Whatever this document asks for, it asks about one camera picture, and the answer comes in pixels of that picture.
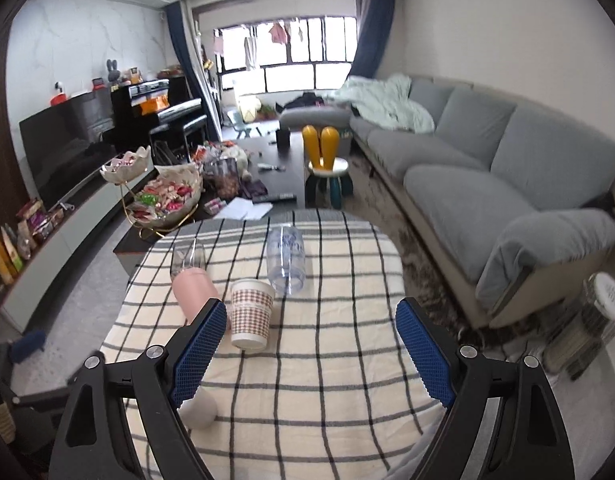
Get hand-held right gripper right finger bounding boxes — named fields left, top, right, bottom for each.
left=395, top=297, right=573, bottom=480

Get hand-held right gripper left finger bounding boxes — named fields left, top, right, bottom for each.
left=48, top=298, right=228, bottom=480

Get checkered paper cup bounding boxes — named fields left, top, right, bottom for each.
left=230, top=278, right=277, bottom=351

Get pink cup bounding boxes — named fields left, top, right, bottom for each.
left=172, top=268, right=232, bottom=333

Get clear plastic cup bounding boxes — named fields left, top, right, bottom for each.
left=266, top=225, right=307, bottom=297

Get clear glass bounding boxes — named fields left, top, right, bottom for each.
left=170, top=241, right=207, bottom=279

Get checkered tablecloth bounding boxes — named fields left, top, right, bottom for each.
left=98, top=208, right=451, bottom=480

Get white paper sheets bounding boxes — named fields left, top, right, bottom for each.
left=215, top=196, right=273, bottom=222

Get tiered snack tray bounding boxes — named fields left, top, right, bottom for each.
left=100, top=146, right=204, bottom=239

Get jar of nuts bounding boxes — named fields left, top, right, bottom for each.
left=204, top=157, right=240, bottom=198

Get cylindrical heater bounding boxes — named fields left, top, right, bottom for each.
left=545, top=272, right=615, bottom=381

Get grey tv cabinet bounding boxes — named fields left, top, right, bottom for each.
left=0, top=166, right=161, bottom=333

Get dark coffee table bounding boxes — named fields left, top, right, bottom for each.
left=112, top=136, right=307, bottom=276

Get grey sofa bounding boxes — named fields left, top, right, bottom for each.
left=348, top=75, right=615, bottom=330

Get yellow rabbit-ear stool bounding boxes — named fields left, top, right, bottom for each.
left=302, top=125, right=354, bottom=209

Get row of snack packets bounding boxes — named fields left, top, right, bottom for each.
left=0, top=199, right=64, bottom=291

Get piano bench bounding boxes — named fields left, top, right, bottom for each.
left=148, top=116, right=211, bottom=160

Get black television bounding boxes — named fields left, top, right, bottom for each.
left=19, top=91, right=119, bottom=209

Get black piano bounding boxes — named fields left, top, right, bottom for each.
left=110, top=76, right=204, bottom=157

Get light green blanket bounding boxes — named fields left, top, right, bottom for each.
left=323, top=73, right=435, bottom=135

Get grey ottoman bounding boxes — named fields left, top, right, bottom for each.
left=278, top=105, right=352, bottom=141

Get blue curtain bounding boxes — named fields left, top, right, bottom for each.
left=165, top=0, right=211, bottom=143
left=348, top=0, right=397, bottom=81

